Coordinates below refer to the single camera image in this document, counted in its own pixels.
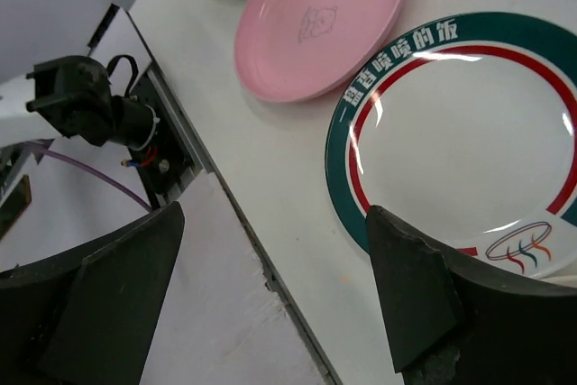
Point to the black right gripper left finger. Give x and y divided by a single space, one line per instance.
88 315

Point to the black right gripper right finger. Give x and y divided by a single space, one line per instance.
452 319

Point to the pink round plate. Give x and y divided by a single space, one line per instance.
293 50

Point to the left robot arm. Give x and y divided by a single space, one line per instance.
71 96

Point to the white plate green red rim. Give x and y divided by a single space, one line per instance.
465 128

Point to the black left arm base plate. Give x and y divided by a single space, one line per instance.
175 159

